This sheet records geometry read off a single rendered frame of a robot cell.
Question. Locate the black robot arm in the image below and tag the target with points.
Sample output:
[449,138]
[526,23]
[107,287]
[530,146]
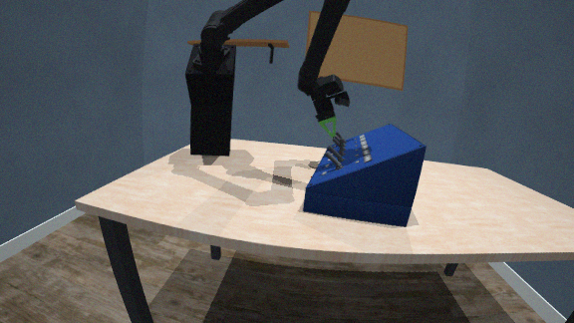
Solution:
[215,33]

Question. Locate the blue switch panel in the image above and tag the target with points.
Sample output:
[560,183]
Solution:
[375,183]

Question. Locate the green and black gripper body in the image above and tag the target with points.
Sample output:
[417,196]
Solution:
[319,110]

